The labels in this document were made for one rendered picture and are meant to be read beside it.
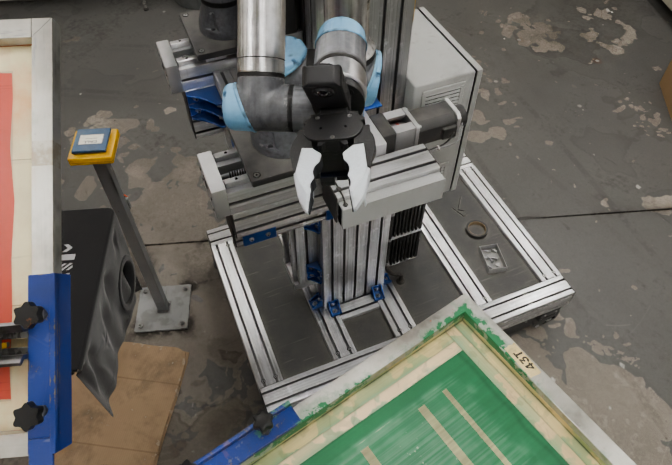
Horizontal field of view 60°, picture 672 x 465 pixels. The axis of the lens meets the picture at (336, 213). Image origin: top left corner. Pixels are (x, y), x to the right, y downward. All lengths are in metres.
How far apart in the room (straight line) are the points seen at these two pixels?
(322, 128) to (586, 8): 4.00
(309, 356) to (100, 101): 2.15
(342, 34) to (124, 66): 3.15
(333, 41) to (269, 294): 1.60
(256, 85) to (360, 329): 1.46
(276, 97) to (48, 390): 0.63
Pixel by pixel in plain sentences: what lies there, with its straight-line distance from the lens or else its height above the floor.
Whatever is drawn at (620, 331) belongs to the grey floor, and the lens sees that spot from 2.73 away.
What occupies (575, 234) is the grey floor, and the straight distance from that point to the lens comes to 2.97.
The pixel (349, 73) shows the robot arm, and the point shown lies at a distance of 0.78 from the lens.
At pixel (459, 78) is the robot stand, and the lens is 1.60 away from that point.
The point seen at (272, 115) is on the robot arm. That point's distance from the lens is 0.91.
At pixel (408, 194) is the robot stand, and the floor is 1.15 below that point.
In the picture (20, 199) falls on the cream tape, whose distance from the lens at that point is 1.22.
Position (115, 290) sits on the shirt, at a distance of 1.69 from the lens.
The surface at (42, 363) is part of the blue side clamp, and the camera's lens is 1.14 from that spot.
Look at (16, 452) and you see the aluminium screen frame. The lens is 1.19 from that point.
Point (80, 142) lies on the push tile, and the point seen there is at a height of 0.97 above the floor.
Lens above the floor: 2.15
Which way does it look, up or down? 50 degrees down
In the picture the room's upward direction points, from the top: straight up
